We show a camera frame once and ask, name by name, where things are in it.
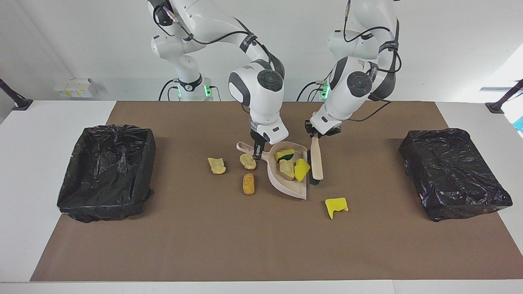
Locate beige brush black bristles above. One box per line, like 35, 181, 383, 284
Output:
308, 111, 324, 185

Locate beige orange striped foam chunk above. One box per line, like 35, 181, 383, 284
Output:
279, 159, 295, 179

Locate beige plastic dustpan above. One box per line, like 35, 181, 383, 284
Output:
236, 141, 308, 200

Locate notched yellow sponge piece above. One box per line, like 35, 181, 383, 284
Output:
325, 197, 349, 220

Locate black bag lined bin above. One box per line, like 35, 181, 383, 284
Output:
398, 128, 513, 222
57, 125, 156, 223

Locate pale greenish foam chunk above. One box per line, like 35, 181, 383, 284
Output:
208, 157, 226, 175

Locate brown table mat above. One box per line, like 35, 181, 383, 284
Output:
30, 101, 523, 282

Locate white power outlet box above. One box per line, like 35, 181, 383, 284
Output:
54, 78, 95, 98

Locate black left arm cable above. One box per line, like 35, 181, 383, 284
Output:
343, 0, 403, 123

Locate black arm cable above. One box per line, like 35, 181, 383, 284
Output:
153, 4, 286, 78
343, 0, 403, 123

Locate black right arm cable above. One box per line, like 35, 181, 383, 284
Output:
153, 4, 286, 78

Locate black camera stand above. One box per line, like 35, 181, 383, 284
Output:
485, 80, 523, 114
0, 78, 33, 111

